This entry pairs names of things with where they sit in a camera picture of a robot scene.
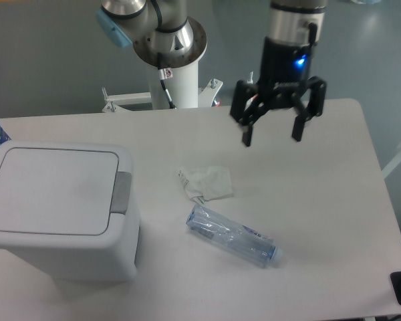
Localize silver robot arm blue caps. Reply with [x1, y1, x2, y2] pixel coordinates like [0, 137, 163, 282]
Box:
[96, 1, 327, 146]

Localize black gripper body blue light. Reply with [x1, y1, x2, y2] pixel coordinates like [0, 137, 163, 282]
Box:
[258, 37, 314, 110]

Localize white push-top trash can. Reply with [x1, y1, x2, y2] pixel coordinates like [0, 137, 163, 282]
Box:
[0, 140, 140, 282]

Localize crumpled white tissue wrapper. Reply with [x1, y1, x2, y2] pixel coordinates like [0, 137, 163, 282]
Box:
[178, 166, 233, 205]

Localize crushed clear plastic bottle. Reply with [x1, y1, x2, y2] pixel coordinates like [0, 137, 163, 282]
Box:
[186, 204, 283, 267]

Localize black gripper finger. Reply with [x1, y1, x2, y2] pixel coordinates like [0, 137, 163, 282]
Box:
[290, 76, 327, 142]
[230, 80, 270, 147]

